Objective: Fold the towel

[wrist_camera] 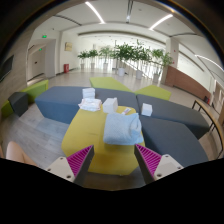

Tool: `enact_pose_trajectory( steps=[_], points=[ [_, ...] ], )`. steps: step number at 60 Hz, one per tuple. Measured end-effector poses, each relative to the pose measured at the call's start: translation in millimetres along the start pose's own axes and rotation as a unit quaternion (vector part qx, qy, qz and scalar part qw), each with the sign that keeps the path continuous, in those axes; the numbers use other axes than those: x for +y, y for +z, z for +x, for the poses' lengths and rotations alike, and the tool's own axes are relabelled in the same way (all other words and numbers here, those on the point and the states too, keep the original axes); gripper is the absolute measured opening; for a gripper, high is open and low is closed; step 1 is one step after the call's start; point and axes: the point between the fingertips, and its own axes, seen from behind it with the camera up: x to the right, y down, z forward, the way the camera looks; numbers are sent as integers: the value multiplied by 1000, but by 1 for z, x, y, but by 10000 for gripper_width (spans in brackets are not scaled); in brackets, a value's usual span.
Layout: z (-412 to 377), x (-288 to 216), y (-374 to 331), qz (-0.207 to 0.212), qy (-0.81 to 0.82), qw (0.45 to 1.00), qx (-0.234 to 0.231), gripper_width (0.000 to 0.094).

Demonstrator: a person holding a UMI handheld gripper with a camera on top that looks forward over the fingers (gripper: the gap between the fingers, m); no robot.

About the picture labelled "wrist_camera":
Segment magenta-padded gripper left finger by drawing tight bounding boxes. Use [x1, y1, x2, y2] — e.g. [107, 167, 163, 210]
[45, 144, 95, 187]

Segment blue upholstered ottoman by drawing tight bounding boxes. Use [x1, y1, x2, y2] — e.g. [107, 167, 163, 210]
[34, 86, 140, 125]

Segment long dark grey ottoman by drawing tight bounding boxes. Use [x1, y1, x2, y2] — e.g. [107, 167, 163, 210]
[135, 93, 211, 140]

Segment small white cube box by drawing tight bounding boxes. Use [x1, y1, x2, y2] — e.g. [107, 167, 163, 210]
[140, 102, 154, 117]

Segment ceiling strip lights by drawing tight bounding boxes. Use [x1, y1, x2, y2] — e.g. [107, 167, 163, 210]
[84, 0, 224, 73]

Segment brown wood-panelled counter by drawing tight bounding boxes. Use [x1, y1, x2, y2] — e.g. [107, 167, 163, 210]
[164, 65, 213, 101]

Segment small green ottoman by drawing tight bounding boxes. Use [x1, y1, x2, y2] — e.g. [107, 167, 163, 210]
[134, 84, 172, 102]

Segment person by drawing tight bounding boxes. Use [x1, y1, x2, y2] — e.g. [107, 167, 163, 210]
[0, 140, 38, 168]

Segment light blue towel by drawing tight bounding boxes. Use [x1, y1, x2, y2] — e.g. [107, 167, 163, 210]
[102, 112, 145, 146]

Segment wooden table with black frame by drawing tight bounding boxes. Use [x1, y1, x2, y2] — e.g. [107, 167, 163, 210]
[191, 99, 224, 159]

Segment stacked white tissue packs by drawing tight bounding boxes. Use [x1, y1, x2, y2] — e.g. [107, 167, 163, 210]
[81, 87, 96, 100]

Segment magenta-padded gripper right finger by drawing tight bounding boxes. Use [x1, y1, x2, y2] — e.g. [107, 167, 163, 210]
[134, 143, 185, 185]

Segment row of potted plants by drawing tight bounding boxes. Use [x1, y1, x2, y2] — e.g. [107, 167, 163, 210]
[77, 41, 174, 84]

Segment soft plastic wipes pack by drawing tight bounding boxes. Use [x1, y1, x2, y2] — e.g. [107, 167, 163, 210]
[78, 97, 103, 112]

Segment dark grey cube seat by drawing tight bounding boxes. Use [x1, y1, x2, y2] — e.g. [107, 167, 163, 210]
[7, 91, 30, 118]

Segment long green bench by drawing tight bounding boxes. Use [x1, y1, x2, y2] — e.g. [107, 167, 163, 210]
[0, 79, 50, 118]

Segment large green ottoman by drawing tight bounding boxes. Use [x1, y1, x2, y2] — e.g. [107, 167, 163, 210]
[89, 76, 133, 93]

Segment wide dark grey ottoman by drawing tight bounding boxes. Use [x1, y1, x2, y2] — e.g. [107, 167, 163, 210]
[139, 114, 210, 168]

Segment yellow ottoman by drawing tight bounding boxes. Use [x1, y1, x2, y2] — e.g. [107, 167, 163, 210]
[61, 105, 147, 177]

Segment black wall screen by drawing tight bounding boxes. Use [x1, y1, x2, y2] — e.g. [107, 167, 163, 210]
[0, 54, 15, 83]

